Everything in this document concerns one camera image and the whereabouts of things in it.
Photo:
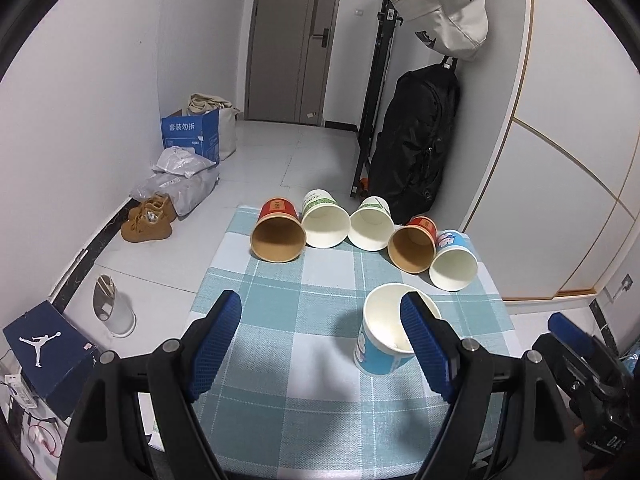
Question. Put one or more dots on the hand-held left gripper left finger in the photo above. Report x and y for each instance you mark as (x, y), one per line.
(215, 345)

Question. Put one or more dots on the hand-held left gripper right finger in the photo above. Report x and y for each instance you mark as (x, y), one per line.
(425, 350)

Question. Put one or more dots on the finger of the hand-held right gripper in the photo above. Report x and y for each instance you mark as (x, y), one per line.
(570, 332)

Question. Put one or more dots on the blue white paper cup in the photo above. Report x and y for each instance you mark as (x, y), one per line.
(452, 267)
(380, 355)

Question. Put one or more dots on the red paper cup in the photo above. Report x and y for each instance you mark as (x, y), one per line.
(277, 240)
(411, 252)

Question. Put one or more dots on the white green paper cup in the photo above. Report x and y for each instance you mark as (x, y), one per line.
(325, 227)
(370, 232)

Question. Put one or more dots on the checked teal tablecloth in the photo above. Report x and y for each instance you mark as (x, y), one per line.
(310, 310)

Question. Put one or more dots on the white cylindrical appliance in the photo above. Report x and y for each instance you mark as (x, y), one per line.
(117, 315)

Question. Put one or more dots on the brown boot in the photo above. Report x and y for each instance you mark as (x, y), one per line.
(145, 230)
(162, 205)

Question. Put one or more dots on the grey plastic parcel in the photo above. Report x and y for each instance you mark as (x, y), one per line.
(185, 192)

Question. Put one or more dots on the dark blue shoe box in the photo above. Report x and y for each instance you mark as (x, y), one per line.
(45, 350)

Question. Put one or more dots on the white plastic parcel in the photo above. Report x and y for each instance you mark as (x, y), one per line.
(182, 162)

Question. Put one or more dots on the white wardrobe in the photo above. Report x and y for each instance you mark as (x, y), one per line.
(565, 135)

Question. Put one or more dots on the black backpack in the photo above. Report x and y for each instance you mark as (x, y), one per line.
(415, 150)

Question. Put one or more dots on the white power strip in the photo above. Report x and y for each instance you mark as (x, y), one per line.
(17, 390)

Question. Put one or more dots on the blue cardboard box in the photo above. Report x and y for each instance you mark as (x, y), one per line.
(187, 132)

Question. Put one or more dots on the beige tote bag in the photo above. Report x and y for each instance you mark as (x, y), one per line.
(227, 130)

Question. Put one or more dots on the black metal stand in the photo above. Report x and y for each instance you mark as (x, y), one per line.
(377, 85)

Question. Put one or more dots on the grey door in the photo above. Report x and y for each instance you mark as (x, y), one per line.
(280, 35)

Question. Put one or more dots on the beige hanging bag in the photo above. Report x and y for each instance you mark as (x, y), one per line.
(450, 15)

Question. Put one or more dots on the wall socket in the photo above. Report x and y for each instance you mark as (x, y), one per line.
(624, 286)

